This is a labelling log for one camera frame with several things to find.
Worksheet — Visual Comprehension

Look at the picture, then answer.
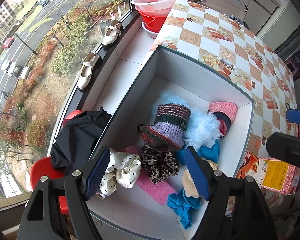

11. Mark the beige knit sock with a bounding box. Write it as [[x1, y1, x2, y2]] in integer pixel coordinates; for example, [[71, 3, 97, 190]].
[[182, 157, 218, 198]]

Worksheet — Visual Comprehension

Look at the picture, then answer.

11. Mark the blue cloth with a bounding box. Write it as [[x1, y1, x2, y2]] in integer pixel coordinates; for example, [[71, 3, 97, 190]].
[[167, 140, 220, 229]]

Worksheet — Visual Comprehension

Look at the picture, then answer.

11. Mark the light blue fluffy scrunchie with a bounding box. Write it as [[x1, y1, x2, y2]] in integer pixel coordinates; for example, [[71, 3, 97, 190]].
[[150, 91, 222, 150]]

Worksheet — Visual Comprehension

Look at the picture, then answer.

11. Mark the purple striped knit hat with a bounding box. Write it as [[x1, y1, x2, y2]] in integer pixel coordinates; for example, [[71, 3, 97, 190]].
[[137, 103, 191, 151]]

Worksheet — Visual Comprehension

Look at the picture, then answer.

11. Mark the pink navy striped knit sock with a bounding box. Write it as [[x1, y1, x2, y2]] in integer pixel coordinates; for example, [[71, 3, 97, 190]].
[[207, 101, 238, 136]]

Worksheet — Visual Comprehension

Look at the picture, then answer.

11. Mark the pink patterned paper box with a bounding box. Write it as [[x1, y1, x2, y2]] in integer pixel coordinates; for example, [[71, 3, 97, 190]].
[[261, 158, 300, 195]]

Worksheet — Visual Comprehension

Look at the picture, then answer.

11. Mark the white polka dot scrunchie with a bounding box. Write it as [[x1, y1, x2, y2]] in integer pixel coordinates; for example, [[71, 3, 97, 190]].
[[96, 146, 141, 199]]

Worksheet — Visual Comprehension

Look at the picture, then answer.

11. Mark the black jacket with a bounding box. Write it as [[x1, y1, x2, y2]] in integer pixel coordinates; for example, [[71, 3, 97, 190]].
[[51, 107, 112, 175]]

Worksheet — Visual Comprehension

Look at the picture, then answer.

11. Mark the leopard print scrunchie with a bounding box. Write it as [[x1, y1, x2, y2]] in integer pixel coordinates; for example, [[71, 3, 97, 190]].
[[141, 145, 179, 185]]

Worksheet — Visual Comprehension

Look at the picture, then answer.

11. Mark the pink foam sheet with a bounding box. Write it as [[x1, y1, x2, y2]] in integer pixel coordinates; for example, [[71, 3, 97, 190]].
[[115, 145, 179, 205]]

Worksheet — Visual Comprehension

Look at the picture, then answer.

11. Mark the floral tissue pack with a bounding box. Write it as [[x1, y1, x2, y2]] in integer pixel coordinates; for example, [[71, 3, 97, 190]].
[[236, 151, 268, 188]]

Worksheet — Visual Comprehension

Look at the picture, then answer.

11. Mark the red plastic chair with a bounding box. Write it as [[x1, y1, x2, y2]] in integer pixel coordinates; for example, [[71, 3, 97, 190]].
[[30, 110, 82, 215]]

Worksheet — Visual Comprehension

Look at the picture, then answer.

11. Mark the grey cardboard storage box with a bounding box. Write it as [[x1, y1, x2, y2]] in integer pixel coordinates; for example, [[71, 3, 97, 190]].
[[87, 45, 254, 239]]

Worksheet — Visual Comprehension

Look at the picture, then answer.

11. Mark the checkered patterned tablecloth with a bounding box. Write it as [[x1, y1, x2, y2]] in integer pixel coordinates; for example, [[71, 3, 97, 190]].
[[151, 0, 298, 157]]

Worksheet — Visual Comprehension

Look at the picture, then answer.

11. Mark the cream shoe near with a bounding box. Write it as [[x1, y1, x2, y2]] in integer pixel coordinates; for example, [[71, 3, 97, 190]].
[[77, 51, 102, 92]]

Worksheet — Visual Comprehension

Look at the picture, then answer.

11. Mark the cream shoe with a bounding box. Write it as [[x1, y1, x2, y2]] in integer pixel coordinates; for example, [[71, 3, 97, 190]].
[[77, 51, 102, 92], [102, 19, 123, 48]]

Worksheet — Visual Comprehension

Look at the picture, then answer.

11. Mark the cream shoe far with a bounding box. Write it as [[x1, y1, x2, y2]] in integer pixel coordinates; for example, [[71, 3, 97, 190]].
[[102, 19, 123, 48]]

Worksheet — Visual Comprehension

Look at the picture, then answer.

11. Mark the white basin under stack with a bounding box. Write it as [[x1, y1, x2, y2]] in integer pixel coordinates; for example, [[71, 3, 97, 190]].
[[141, 21, 158, 39]]

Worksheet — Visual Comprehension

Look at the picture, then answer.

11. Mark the red plastic basin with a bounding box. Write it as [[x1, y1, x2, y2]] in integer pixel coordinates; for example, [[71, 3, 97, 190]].
[[139, 11, 167, 33]]

